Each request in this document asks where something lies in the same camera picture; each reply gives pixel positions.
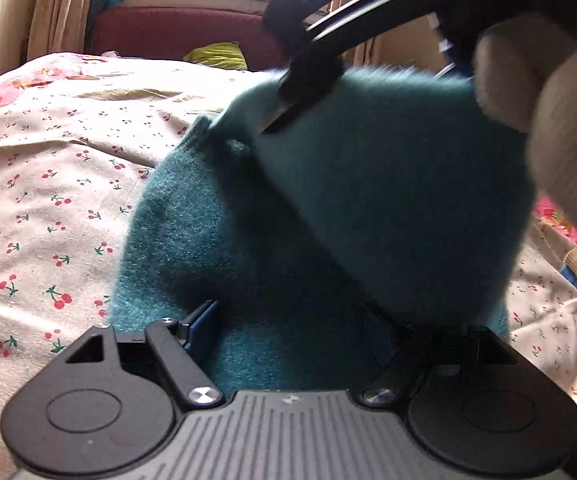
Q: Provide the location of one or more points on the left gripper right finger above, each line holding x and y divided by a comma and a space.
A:
425, 358

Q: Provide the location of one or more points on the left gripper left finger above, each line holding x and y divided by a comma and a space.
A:
179, 346

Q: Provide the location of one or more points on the teal fuzzy sweater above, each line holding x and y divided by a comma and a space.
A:
388, 215

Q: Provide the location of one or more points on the white gloved right hand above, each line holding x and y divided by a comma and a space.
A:
526, 78

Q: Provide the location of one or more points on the lime green cloth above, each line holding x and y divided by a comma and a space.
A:
224, 55

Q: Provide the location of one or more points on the beige right curtain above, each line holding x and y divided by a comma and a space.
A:
367, 53

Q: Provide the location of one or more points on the beige curtain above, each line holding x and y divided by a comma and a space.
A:
57, 26
367, 53

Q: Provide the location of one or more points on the maroon headboard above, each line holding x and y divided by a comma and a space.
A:
171, 33

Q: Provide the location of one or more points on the cherry print bed sheet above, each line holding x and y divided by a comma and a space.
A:
46, 302

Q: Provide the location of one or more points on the pink floral quilt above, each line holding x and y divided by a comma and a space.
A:
80, 137

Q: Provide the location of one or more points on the beige left curtain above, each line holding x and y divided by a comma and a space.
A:
57, 26

